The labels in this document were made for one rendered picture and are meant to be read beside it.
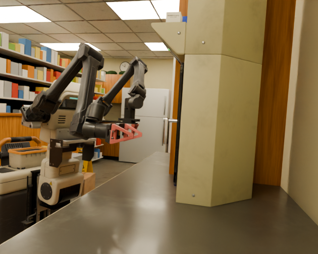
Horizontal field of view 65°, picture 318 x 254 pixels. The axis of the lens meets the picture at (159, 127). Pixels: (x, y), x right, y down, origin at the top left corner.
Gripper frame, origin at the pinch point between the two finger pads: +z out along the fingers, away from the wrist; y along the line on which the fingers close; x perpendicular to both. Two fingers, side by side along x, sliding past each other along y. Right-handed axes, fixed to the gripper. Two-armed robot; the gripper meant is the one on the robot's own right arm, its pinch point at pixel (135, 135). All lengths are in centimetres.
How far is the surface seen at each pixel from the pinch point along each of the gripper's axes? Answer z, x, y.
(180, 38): 13.4, -32.5, -6.5
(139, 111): -153, -11, 480
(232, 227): 34.3, 18.8, -17.8
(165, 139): 11.2, 0.0, -1.5
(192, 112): 19.7, -9.8, -6.1
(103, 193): -7.2, 20.5, -6.2
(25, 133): -179, 29, 155
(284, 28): 50, -49, 31
